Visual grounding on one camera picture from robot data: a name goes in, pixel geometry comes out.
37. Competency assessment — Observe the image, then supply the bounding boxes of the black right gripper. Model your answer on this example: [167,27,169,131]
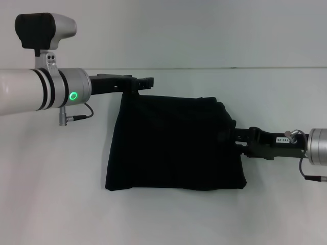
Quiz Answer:
[217,127,311,161]

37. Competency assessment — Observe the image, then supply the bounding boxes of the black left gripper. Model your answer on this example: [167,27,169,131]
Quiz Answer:
[88,73,155,97]

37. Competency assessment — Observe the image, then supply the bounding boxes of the black shirt with white print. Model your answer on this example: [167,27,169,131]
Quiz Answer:
[104,93,248,192]

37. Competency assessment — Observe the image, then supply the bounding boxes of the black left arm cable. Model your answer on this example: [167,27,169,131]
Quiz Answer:
[59,102,94,127]

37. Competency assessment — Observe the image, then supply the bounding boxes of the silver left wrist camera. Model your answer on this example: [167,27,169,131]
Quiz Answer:
[14,12,78,71]

